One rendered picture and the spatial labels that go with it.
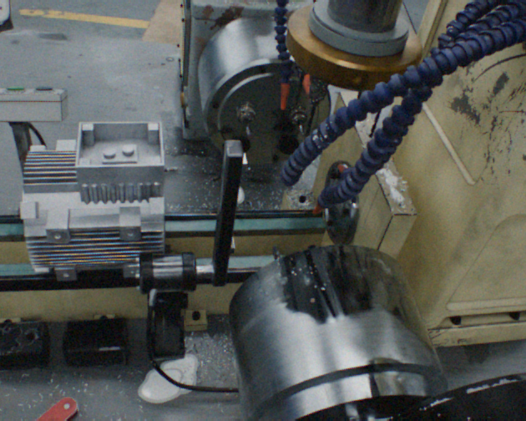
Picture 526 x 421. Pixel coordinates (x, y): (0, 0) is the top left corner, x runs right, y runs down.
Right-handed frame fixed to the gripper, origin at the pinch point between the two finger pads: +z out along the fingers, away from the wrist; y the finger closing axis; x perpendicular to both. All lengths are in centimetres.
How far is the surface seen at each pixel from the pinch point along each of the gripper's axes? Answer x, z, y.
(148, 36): 212, 4, 28
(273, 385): -57, 29, 41
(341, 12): -38, -9, 52
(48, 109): -3.5, 9.3, 11.1
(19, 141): 1.0, 16.2, 4.7
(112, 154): -26.3, 11.9, 23.6
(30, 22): 256, -1, -43
